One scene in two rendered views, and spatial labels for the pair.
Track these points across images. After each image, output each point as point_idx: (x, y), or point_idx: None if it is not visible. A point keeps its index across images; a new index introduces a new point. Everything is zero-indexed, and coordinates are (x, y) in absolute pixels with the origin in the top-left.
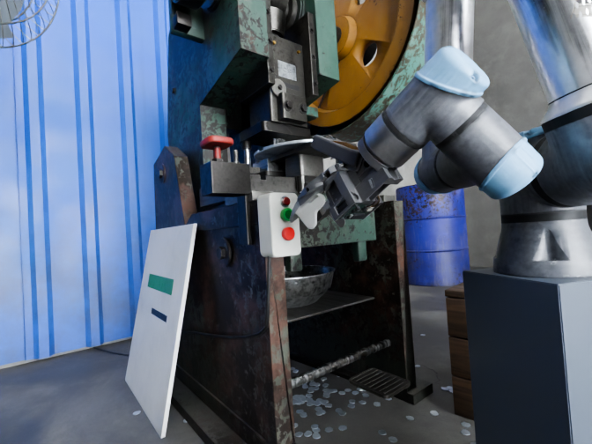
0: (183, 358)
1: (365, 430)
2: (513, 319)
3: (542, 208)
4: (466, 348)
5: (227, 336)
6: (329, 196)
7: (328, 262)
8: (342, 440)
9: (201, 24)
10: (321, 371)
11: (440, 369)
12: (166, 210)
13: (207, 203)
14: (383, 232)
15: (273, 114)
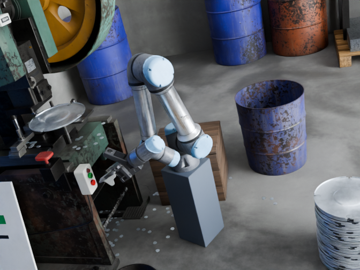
0: None
1: (130, 232)
2: (179, 185)
3: (181, 151)
4: (162, 179)
5: (62, 229)
6: (117, 173)
7: None
8: (124, 241)
9: None
10: (108, 220)
11: (148, 183)
12: None
13: (8, 165)
14: (111, 137)
15: (34, 100)
